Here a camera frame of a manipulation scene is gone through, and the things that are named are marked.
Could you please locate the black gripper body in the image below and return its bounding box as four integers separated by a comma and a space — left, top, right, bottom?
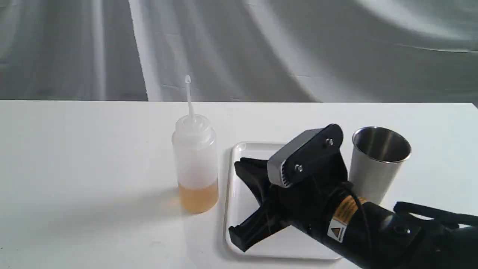
270, 171, 351, 234

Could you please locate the translucent squeeze bottle amber liquid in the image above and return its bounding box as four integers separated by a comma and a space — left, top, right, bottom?
172, 75, 219, 214

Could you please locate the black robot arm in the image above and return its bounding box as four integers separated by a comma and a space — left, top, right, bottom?
229, 153, 477, 269

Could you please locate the stainless steel cup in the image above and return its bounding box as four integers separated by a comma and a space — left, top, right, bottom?
348, 126, 412, 204

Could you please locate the white rectangular plastic tray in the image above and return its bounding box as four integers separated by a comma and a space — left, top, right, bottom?
225, 142, 342, 262

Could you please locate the grey draped backdrop cloth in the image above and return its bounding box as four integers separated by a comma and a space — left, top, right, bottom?
1, 0, 478, 105

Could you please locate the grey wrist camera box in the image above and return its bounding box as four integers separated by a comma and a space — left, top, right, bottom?
267, 124, 344, 188

